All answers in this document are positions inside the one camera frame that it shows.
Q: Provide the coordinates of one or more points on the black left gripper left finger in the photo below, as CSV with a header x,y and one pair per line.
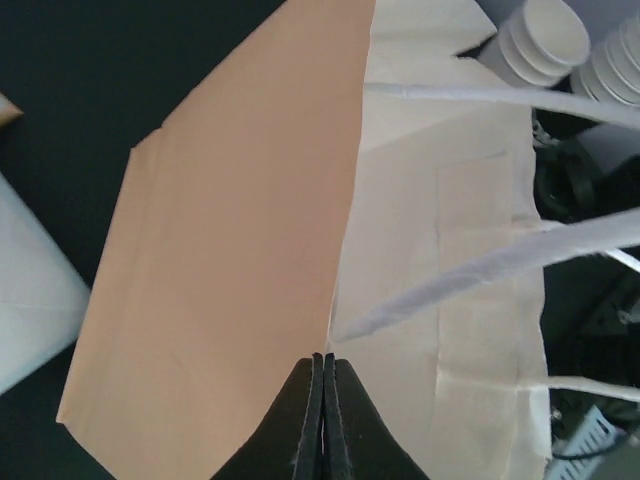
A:
x,y
287,443

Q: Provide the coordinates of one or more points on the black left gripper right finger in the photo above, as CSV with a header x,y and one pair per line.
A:
x,y
356,442

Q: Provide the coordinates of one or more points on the brown paper takeout bag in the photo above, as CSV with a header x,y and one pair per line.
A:
x,y
343,182

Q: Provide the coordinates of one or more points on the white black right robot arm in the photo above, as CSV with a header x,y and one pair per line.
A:
x,y
590,321

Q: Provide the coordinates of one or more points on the brown white flat paper bag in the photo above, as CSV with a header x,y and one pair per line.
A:
x,y
8,111

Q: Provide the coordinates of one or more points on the short white cup stack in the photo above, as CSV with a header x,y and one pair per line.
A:
x,y
539,45

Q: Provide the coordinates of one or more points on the tall white cup stack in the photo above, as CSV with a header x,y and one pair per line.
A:
x,y
611,73

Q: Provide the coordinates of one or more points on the light blue cable duct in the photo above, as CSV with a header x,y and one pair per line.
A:
x,y
593,440

